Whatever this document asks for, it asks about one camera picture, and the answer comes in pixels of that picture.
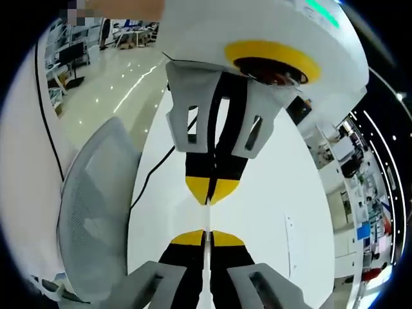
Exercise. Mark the black cabinet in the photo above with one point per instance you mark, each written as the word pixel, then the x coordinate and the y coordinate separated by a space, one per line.
pixel 299 111

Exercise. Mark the clear food packaging bag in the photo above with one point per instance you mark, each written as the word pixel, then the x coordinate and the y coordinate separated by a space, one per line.
pixel 209 219

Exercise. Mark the person's white shirt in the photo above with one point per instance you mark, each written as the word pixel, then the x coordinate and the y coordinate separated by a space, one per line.
pixel 25 161

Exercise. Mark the black monitor on stand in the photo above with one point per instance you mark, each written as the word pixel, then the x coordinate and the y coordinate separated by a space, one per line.
pixel 72 54

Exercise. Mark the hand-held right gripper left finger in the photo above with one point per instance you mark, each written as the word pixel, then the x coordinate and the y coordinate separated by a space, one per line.
pixel 180 273

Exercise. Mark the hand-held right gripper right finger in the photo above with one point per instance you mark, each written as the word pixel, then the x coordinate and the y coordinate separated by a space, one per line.
pixel 235 273

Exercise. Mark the grey mesh office chair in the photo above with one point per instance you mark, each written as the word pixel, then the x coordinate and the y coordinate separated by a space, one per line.
pixel 96 193

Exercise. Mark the blue box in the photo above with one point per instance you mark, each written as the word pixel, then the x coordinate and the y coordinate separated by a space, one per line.
pixel 363 231

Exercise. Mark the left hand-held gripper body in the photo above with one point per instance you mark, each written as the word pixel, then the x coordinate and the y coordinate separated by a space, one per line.
pixel 257 25

